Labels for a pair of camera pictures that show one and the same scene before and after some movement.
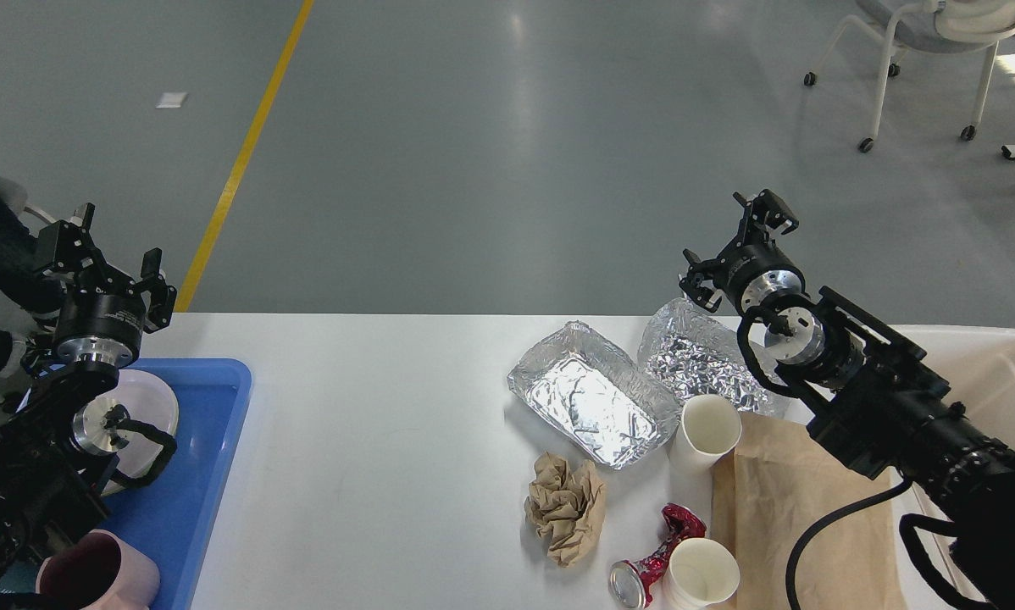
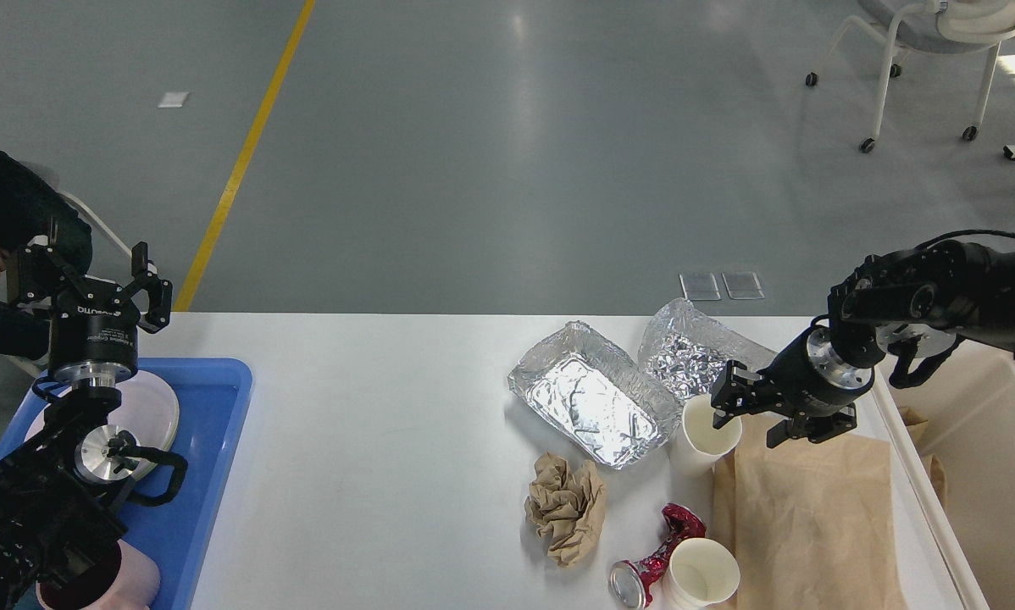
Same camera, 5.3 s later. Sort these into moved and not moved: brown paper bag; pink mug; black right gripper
Moved: black right gripper
Not moved: pink mug; brown paper bag
